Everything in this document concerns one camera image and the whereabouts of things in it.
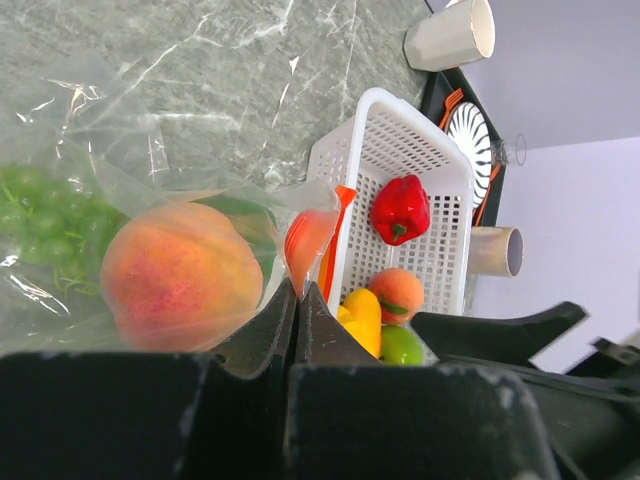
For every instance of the orange plastic fork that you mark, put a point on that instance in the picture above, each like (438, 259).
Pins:
(451, 101)

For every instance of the black white striped plate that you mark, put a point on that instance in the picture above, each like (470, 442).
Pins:
(468, 128)

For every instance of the orange plastic spoon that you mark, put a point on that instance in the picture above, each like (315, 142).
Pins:
(479, 211)

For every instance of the clear zip bag orange zipper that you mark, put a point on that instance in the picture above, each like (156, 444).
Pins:
(79, 121)

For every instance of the white ceramic mug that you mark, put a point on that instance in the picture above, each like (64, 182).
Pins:
(463, 33)

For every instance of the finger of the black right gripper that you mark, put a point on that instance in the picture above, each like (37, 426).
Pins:
(509, 341)

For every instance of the yellow bell pepper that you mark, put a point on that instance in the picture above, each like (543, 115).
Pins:
(361, 315)

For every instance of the green apple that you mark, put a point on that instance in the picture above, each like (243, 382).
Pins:
(400, 347)

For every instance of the clear glass cup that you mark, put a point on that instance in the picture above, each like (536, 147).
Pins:
(509, 152)

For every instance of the beige mug purple inside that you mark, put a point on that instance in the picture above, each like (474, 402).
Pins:
(495, 251)

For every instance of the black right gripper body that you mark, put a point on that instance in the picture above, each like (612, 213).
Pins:
(592, 421)

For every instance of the peach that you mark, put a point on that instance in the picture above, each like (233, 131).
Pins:
(180, 278)
(400, 294)

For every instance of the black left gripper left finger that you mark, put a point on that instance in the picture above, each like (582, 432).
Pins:
(216, 415)

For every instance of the white plastic perforated basket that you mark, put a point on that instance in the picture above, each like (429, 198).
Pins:
(387, 138)

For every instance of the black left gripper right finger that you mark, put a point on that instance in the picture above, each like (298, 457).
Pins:
(352, 417)

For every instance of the red bell pepper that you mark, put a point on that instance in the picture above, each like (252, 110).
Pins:
(401, 211)

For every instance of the black rectangular tray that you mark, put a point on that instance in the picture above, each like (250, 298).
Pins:
(438, 86)

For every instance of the green bell pepper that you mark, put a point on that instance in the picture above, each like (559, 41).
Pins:
(253, 222)

